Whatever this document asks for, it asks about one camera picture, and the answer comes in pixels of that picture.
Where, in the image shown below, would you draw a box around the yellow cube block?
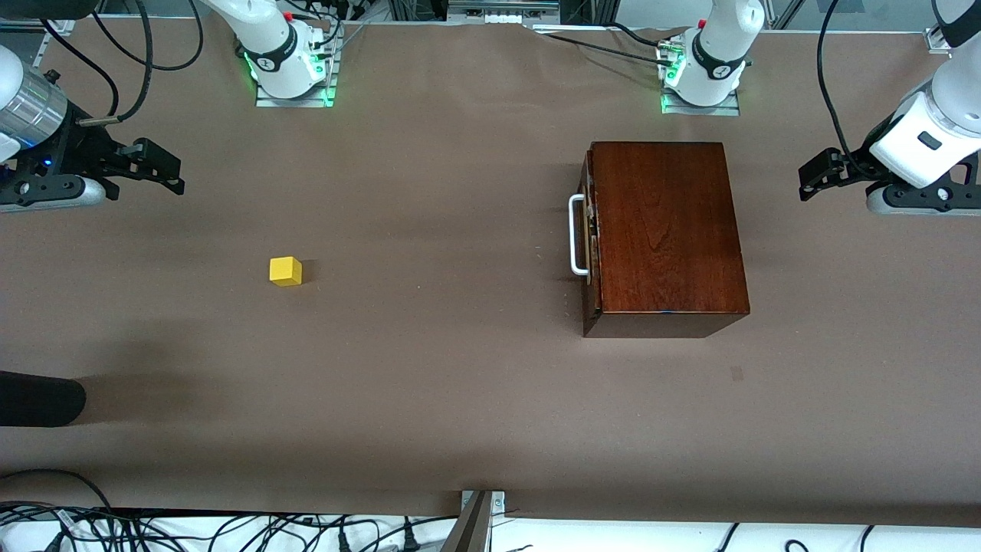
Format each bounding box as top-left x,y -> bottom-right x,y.
269,256 -> 303,288

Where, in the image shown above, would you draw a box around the wooden drawer with white handle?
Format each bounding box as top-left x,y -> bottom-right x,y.
569,149 -> 604,307

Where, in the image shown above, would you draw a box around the dark brown wooden drawer cabinet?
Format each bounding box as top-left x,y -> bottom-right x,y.
580,140 -> 751,339

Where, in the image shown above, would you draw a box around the black cylindrical object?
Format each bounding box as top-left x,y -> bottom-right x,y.
0,371 -> 87,428

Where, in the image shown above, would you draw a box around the brown table cover sheet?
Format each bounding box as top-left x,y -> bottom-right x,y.
0,17 -> 981,530

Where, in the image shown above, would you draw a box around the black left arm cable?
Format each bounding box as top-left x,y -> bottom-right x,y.
815,0 -> 871,166

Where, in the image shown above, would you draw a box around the thin black looping cable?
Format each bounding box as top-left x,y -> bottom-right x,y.
92,0 -> 205,72

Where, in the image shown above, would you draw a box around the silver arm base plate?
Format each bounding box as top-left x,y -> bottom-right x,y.
661,86 -> 741,117
255,31 -> 339,108

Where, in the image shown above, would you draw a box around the black base power cable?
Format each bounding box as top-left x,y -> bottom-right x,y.
609,21 -> 661,48
546,32 -> 675,66

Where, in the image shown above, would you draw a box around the black arching floor cable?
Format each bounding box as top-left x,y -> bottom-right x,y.
0,468 -> 113,513

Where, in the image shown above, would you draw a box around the tangled black floor cables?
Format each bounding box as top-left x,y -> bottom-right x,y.
0,501 -> 461,552

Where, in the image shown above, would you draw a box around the silver aluminium rail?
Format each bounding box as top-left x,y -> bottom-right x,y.
447,0 -> 561,25

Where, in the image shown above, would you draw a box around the aluminium corner bracket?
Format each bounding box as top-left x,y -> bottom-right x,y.
461,490 -> 507,518

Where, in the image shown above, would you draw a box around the grey metal post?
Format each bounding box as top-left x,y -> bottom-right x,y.
441,491 -> 495,552

